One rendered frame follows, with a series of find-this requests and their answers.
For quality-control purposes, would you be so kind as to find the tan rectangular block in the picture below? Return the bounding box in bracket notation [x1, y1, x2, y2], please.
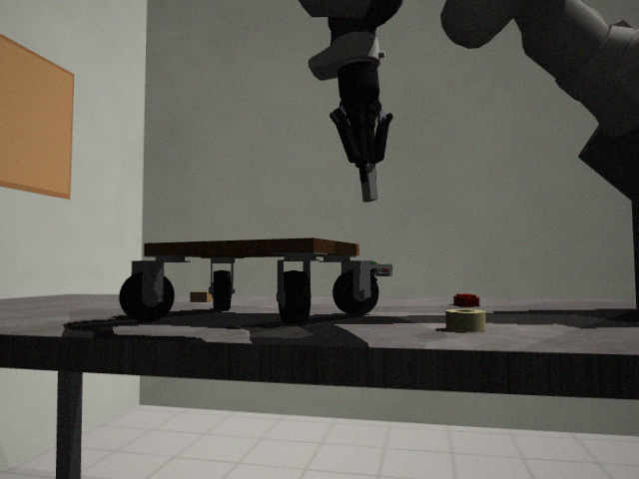
[190, 291, 212, 302]

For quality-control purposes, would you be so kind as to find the red toy building brick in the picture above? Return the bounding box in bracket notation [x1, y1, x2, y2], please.
[453, 293, 479, 306]

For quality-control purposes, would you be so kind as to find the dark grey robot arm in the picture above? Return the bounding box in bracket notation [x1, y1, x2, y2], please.
[299, 0, 639, 137]

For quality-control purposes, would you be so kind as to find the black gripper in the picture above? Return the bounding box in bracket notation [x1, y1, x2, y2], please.
[329, 61, 393, 202]

